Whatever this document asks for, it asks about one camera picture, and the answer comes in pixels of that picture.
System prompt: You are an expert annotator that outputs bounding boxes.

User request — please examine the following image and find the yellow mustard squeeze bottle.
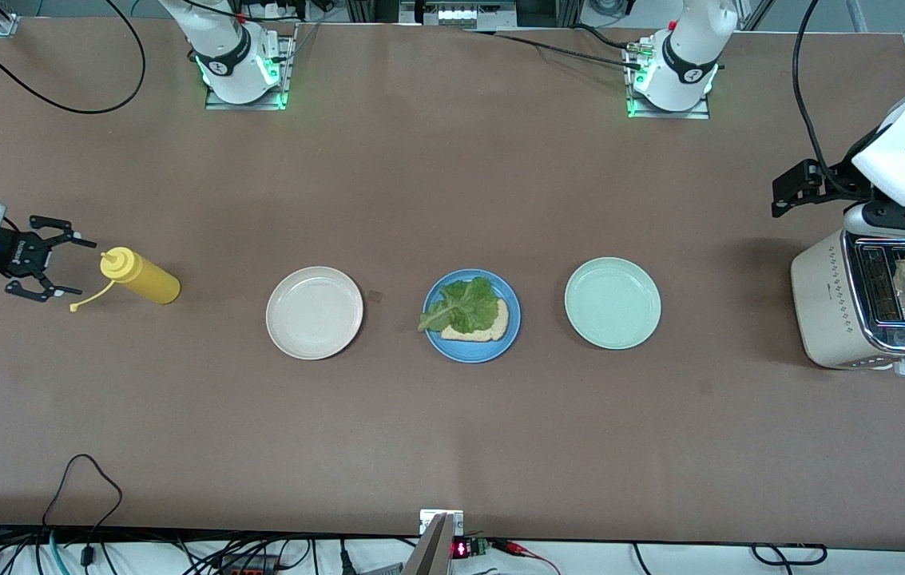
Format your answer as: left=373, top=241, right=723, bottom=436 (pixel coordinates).
left=69, top=247, right=181, bottom=313

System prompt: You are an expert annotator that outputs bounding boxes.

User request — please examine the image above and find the green lettuce leaf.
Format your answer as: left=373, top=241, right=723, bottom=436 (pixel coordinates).
left=418, top=276, right=501, bottom=336

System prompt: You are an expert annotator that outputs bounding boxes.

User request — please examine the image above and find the light green round plate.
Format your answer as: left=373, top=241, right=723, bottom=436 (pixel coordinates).
left=564, top=256, right=662, bottom=351

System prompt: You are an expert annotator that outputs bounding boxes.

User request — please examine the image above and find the beige round plate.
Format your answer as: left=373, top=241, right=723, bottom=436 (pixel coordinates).
left=265, top=266, right=364, bottom=361

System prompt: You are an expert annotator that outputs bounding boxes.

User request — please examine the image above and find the blue round plate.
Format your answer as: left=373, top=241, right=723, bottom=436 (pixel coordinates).
left=423, top=268, right=522, bottom=364

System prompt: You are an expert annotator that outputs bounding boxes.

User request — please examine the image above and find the cream and chrome toaster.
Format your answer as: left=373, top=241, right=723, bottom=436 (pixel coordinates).
left=790, top=230, right=905, bottom=376

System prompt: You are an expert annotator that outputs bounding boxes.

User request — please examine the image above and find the grey device with light strip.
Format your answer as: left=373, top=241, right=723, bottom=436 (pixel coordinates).
left=400, top=0, right=518, bottom=30

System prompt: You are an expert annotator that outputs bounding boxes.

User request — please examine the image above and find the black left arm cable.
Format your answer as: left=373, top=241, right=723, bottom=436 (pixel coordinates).
left=792, top=0, right=854, bottom=191

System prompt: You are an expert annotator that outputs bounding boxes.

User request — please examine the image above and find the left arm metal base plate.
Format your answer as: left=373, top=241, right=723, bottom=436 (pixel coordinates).
left=625, top=40, right=712, bottom=121

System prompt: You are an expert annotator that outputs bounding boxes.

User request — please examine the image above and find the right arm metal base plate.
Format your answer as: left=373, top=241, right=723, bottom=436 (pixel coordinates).
left=204, top=24, right=292, bottom=111

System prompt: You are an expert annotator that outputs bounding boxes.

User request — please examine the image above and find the black looped thin cable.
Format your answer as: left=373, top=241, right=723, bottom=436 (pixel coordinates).
left=41, top=454, right=124, bottom=552

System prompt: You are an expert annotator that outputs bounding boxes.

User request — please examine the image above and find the black cable to arm base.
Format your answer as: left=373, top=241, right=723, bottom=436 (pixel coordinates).
left=464, top=27, right=646, bottom=71

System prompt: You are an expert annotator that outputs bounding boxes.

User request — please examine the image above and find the black coiled cable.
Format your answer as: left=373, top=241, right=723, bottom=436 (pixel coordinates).
left=751, top=542, right=828, bottom=567

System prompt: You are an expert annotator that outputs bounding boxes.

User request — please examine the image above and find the red wire pair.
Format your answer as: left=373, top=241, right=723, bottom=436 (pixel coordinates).
left=492, top=538, right=562, bottom=575

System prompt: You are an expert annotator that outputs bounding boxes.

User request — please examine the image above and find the small white bracket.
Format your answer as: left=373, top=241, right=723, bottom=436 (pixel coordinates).
left=419, top=509, right=465, bottom=536

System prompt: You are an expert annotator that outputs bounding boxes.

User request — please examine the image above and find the grey camera pole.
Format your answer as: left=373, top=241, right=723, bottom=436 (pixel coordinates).
left=400, top=514, right=455, bottom=575

